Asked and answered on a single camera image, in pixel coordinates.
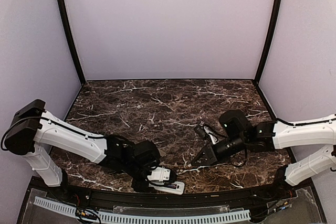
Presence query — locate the black frame post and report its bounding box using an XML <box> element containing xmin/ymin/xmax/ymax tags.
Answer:
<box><xmin>254</xmin><ymin>0</ymin><xmax>281</xmax><ymax>86</ymax></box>
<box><xmin>57</xmin><ymin>0</ymin><xmax>86</xmax><ymax>85</ymax></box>

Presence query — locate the right black frame post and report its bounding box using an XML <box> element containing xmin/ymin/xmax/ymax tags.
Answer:
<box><xmin>254</xmin><ymin>0</ymin><xmax>281</xmax><ymax>86</ymax></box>

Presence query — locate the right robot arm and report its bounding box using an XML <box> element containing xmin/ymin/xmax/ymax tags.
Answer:
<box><xmin>191</xmin><ymin>110</ymin><xmax>335</xmax><ymax>200</ymax></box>

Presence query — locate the black front rail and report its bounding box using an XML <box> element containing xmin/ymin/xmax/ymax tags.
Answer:
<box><xmin>31</xmin><ymin>176</ymin><xmax>313</xmax><ymax>210</ymax></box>

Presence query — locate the grey battery cover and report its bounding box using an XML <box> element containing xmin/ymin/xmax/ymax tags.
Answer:
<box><xmin>159</xmin><ymin>150</ymin><xmax>166</xmax><ymax>157</ymax></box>

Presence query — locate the white remote control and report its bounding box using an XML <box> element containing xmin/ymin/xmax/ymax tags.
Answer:
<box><xmin>149</xmin><ymin>182</ymin><xmax>185</xmax><ymax>195</ymax></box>

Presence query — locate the left black frame post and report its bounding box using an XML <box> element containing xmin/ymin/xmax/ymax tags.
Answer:
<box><xmin>57</xmin><ymin>0</ymin><xmax>86</xmax><ymax>85</ymax></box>

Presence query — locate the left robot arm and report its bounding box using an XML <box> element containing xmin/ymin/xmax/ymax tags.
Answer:
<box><xmin>1</xmin><ymin>99</ymin><xmax>185</xmax><ymax>201</ymax></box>

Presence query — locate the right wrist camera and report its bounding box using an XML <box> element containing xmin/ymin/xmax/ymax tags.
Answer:
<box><xmin>194</xmin><ymin>125</ymin><xmax>219</xmax><ymax>145</ymax></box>

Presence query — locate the white slotted cable duct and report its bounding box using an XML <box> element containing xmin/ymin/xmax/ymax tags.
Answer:
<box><xmin>33</xmin><ymin>196</ymin><xmax>251</xmax><ymax>223</ymax></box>

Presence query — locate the blue AA battery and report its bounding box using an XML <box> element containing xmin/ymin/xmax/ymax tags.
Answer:
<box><xmin>167</xmin><ymin>183</ymin><xmax>179</xmax><ymax>190</ymax></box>

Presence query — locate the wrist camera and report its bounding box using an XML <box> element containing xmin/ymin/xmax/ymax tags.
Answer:
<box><xmin>194</xmin><ymin>125</ymin><xmax>219</xmax><ymax>145</ymax></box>
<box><xmin>147</xmin><ymin>167</ymin><xmax>171</xmax><ymax>182</ymax></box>

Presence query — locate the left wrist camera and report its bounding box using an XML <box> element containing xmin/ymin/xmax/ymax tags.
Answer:
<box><xmin>147</xmin><ymin>167</ymin><xmax>171</xmax><ymax>182</ymax></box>

